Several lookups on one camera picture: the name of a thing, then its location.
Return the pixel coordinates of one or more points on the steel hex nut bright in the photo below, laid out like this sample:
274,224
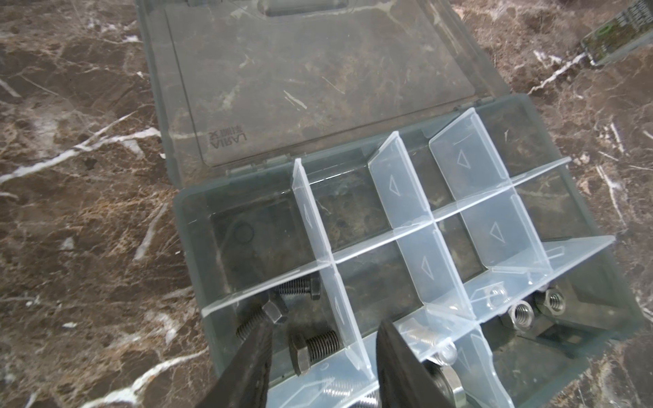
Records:
448,382

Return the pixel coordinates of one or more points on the steel hex nut in box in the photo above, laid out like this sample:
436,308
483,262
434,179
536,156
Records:
519,317

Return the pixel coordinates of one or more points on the steel hex bolt upright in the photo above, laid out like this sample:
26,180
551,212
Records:
427,345

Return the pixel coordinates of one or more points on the black hex bolt upper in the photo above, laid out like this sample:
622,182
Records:
305,285

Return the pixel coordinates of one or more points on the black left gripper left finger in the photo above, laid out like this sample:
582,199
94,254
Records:
245,382

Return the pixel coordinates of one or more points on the clear plastic organizer box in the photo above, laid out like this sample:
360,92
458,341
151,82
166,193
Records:
372,143

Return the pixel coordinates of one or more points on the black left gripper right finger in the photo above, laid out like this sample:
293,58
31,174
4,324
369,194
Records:
403,381

